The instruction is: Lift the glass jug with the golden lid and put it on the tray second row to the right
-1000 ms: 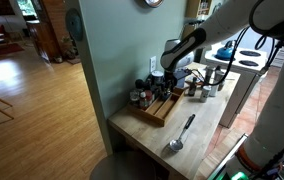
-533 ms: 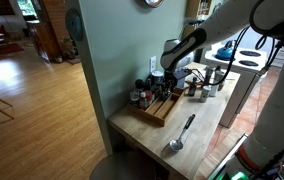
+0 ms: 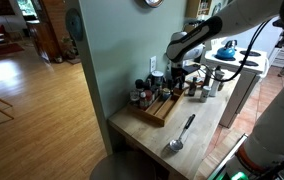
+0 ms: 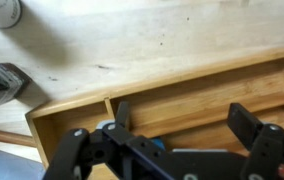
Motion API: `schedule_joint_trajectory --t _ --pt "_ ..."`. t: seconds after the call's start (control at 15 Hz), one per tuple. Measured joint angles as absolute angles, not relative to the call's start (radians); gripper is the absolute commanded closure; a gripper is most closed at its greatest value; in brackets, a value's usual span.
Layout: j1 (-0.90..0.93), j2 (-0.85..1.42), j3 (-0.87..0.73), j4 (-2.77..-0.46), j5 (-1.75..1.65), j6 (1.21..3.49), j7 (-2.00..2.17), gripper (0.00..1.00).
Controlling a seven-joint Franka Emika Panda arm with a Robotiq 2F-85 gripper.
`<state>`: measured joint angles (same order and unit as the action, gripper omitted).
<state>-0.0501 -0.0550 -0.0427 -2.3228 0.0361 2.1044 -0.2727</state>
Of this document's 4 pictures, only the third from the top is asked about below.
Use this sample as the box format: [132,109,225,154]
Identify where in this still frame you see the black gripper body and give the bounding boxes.
[170,62,187,82]

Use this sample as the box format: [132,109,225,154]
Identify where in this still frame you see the glass jar golden lid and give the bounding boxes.
[161,87,172,101]

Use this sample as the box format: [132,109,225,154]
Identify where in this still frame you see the black canister white lid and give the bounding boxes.
[150,70,165,88]

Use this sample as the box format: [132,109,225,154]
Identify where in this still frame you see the wooden organizer tray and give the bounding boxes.
[127,84,186,128]

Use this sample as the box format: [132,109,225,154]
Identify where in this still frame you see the spice jar black lid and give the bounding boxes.
[134,78,145,93]

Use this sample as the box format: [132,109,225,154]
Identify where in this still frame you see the dark glass bottle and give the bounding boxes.
[187,76,198,98]

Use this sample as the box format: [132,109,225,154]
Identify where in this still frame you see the orange white packet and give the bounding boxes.
[191,75,205,85]

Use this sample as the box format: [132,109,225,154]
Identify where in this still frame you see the dark spice jar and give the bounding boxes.
[151,84,163,101]

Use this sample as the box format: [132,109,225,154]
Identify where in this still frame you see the white shaker bottle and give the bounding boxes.
[199,85,212,104]

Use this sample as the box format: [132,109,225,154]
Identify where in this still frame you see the steel pepper grinder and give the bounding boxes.
[203,65,217,88]

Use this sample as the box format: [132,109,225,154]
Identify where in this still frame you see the red spice jar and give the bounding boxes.
[144,89,154,106]

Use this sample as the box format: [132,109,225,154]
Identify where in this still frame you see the steel salt grinder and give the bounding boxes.
[209,69,226,98]

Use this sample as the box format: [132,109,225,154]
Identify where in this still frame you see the spice bottle white cap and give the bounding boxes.
[138,92,149,111]

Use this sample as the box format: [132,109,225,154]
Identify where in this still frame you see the small dark jar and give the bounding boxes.
[217,80,226,92]

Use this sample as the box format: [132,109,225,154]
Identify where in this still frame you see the clear glass spice jar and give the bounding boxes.
[129,90,141,106]

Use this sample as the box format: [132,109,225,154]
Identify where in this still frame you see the blue kettle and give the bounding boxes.
[214,39,238,62]

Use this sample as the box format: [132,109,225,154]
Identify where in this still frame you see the white stove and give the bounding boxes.
[202,36,271,130]

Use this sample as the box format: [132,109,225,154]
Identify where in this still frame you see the metal robot mounting stand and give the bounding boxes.
[207,133,250,180]

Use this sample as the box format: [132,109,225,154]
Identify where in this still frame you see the round grey stool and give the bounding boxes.
[89,151,158,180]

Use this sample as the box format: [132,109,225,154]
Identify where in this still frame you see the potted plant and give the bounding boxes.
[61,35,80,62]

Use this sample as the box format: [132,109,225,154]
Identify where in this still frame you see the wooden cabinet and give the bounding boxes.
[26,0,68,63]

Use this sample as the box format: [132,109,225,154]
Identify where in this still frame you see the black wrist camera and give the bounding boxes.
[185,63,202,75]

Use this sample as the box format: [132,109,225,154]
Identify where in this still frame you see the white wall outlet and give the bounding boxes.
[149,55,157,74]

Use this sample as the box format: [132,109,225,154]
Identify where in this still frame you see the metal ladle black handle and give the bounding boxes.
[168,113,196,153]

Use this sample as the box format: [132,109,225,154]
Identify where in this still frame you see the wooden wall shelf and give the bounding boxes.
[186,0,214,20]

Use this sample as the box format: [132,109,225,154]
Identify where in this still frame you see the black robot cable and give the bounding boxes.
[198,18,284,84]

